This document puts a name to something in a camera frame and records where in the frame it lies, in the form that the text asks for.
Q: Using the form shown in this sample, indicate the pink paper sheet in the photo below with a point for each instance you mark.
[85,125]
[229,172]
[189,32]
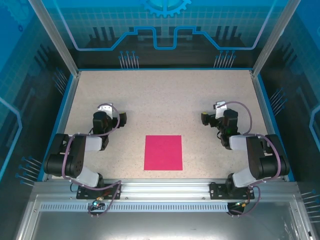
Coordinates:
[163,152]

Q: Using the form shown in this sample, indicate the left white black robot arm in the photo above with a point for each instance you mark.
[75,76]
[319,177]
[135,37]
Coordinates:
[75,155]

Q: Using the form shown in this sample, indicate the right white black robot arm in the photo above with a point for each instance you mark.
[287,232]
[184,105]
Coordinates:
[255,155]

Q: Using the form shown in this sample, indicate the metal tray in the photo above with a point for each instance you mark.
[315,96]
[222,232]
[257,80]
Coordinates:
[160,225]

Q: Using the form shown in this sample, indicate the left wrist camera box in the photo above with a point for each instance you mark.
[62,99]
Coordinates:
[105,108]

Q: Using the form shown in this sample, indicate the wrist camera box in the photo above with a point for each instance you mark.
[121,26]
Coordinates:
[105,108]
[220,105]

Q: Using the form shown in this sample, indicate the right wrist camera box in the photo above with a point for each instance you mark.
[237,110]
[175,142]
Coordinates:
[220,105]

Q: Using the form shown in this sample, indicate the aluminium side rail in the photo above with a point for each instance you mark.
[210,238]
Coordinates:
[268,120]
[62,120]

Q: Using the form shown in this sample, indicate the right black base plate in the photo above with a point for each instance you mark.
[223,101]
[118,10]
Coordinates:
[216,191]

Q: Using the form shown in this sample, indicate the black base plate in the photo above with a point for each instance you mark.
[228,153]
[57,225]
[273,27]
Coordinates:
[85,193]
[216,191]

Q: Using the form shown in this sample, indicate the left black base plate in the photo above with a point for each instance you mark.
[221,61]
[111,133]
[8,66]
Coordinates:
[85,193]

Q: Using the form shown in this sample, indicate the aluminium mounting rail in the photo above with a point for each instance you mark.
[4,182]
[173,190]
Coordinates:
[165,188]

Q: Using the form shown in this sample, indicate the aluminium frame post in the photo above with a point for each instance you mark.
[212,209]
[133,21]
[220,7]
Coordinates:
[275,32]
[53,37]

